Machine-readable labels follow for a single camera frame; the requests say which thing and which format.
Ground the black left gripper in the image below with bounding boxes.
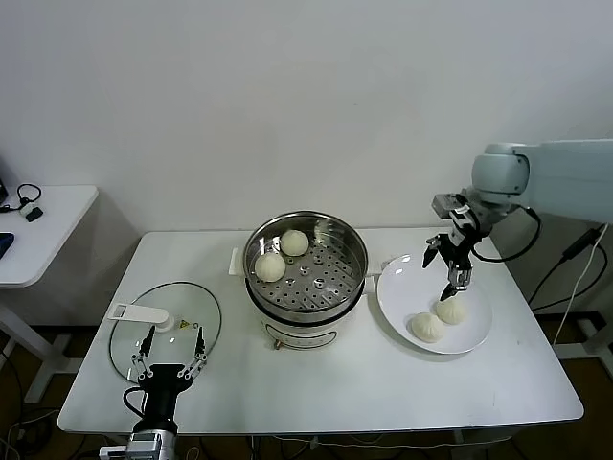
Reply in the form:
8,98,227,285
128,324,208,423

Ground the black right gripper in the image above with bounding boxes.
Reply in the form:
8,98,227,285
421,224,480,304

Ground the white steamed baozi bun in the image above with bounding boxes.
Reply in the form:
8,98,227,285
280,229,310,258
406,311,446,345
435,297,469,326
254,252,287,283

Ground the stainless steel steamer basket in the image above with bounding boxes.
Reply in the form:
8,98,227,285
228,209,384,323

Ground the white round plate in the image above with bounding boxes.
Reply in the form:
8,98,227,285
375,253,494,356

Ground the white electric pot base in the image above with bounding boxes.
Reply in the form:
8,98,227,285
246,275,377,355

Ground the white side table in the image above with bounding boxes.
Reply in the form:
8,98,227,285
0,184,101,404

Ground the glass lid with white handle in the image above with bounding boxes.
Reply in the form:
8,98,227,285
108,281,223,382

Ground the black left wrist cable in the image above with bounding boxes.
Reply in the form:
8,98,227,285
123,386,148,418

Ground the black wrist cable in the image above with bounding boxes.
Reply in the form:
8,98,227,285
471,205,543,263
123,386,148,418

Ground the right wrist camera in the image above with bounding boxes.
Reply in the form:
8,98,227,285
432,191,473,221

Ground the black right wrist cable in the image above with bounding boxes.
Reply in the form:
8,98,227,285
471,205,543,263

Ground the white hanging cable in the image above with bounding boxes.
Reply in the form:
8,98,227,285
553,234,609,347

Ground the white floor cable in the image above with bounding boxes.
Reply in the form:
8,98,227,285
9,407,57,440

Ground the black cable with adapter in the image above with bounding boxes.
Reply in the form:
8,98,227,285
0,183,45,223

